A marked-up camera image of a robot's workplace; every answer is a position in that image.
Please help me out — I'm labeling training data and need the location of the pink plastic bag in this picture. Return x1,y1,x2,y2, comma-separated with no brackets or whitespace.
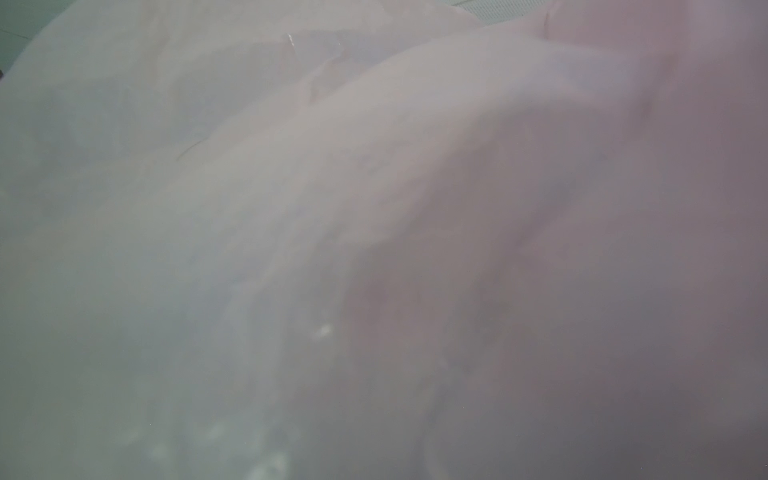
1,1,767,479

